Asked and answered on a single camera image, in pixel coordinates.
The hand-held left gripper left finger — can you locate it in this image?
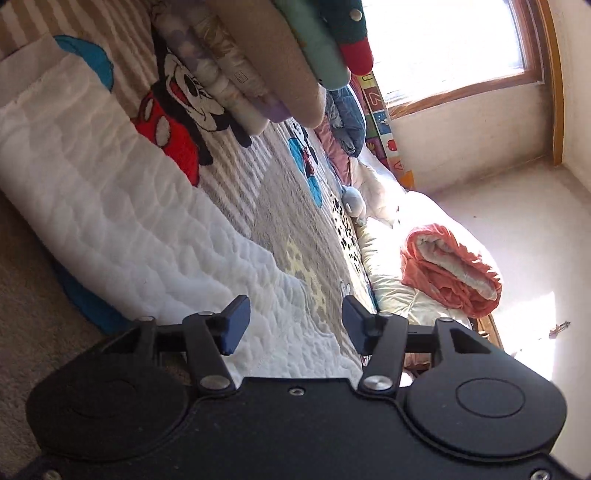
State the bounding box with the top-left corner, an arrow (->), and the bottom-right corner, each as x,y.
99,295 -> 251,398

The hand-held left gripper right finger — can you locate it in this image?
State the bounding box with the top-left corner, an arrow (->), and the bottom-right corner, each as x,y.
342,295 -> 505,396

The white quilted garment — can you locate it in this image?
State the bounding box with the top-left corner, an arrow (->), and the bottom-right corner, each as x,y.
0,34 -> 366,380

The white duvet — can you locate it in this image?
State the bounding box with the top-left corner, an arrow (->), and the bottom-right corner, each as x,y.
350,147 -> 505,326

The coral quilt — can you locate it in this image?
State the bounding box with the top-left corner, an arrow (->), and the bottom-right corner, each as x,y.
400,223 -> 504,319

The grey plush toy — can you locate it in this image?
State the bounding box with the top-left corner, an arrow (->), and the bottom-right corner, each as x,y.
339,185 -> 371,227

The cartoon mouse rug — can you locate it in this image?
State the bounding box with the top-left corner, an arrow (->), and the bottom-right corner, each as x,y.
0,0 -> 385,462

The pink cloth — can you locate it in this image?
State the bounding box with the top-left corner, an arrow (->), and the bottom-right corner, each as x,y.
314,115 -> 357,186

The blue denim garment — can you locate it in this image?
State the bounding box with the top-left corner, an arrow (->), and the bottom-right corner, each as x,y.
327,85 -> 371,158

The colourful alphabet play mat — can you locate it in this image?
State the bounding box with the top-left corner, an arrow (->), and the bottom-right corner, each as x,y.
351,69 -> 416,191

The purple folded cloth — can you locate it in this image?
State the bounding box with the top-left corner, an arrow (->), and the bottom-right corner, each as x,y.
257,95 -> 293,123

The beige folded blanket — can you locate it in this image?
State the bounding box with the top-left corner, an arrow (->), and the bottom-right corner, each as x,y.
205,0 -> 329,131

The cream patterned folded quilt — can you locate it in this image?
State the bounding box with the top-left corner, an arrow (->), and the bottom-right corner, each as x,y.
191,9 -> 271,100

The mint green folded blanket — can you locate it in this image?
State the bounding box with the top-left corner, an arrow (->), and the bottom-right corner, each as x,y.
272,0 -> 354,91

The dark green red knit cloth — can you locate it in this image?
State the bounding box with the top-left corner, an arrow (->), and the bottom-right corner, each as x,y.
318,0 -> 375,75

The wooden bed frame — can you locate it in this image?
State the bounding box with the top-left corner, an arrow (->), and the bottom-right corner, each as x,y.
470,314 -> 505,348

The wooden window frame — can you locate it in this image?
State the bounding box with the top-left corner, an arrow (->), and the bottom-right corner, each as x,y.
360,0 -> 567,165

